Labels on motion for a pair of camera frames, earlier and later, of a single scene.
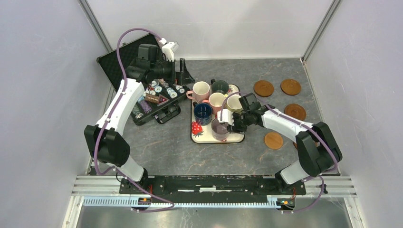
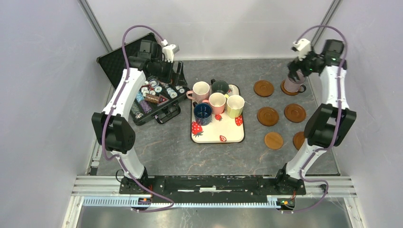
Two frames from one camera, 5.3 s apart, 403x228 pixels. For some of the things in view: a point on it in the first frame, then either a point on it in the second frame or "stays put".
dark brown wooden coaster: x=263 y=88 stays put
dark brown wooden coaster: x=290 y=87 stays put
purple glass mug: x=220 y=130 to x=292 y=86
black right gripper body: x=241 y=121 to x=306 y=66
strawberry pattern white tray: x=203 y=134 stays put
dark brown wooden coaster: x=295 y=110 stays put
